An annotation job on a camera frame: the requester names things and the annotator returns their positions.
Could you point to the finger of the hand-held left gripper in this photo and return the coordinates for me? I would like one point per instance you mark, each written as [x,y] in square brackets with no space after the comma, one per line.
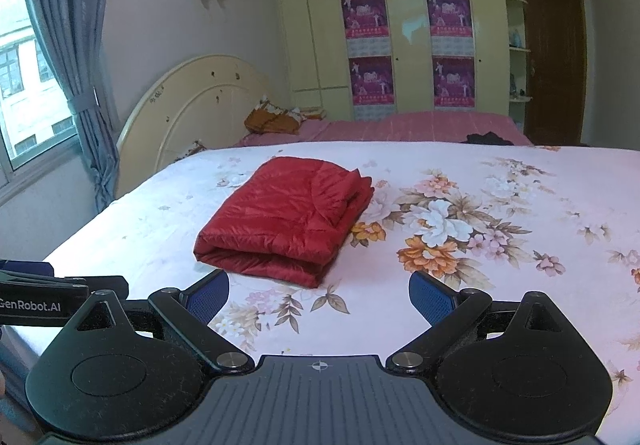
[25,268]
[107,287]

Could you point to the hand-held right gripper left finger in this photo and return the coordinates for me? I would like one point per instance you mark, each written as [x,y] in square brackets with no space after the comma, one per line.
[207,297]

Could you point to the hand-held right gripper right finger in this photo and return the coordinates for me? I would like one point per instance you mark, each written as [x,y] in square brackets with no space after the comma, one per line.
[432,297]

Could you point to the red down jacket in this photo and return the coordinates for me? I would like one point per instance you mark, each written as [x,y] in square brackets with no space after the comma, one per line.
[285,220]

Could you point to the floral white bed sheet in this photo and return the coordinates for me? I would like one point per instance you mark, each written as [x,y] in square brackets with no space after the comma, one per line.
[500,185]

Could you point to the dark cloth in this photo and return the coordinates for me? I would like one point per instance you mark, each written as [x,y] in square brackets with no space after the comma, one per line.
[487,139]

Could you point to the pink bed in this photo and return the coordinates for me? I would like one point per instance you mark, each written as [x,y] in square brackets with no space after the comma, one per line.
[400,127]

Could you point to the orange knitted cloth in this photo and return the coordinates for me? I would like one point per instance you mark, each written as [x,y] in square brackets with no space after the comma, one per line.
[270,121]

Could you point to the cream wooden headboard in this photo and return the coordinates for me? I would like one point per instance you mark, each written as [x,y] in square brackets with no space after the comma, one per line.
[190,110]

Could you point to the window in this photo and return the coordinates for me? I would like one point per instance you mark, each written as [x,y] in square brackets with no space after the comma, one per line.
[30,75]

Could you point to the blue-grey curtain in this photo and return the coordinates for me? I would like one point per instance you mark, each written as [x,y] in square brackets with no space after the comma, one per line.
[75,50]

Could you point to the corner shelf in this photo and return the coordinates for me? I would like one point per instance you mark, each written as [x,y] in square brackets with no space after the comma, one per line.
[517,55]

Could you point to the brown wooden door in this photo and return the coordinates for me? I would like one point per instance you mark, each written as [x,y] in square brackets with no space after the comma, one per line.
[552,55]

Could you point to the blue figurine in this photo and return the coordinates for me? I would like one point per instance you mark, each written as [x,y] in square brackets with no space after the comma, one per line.
[515,38]

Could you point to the purple wall poster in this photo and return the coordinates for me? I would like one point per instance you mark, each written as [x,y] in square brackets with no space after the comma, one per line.
[365,15]
[371,80]
[454,81]
[449,15]

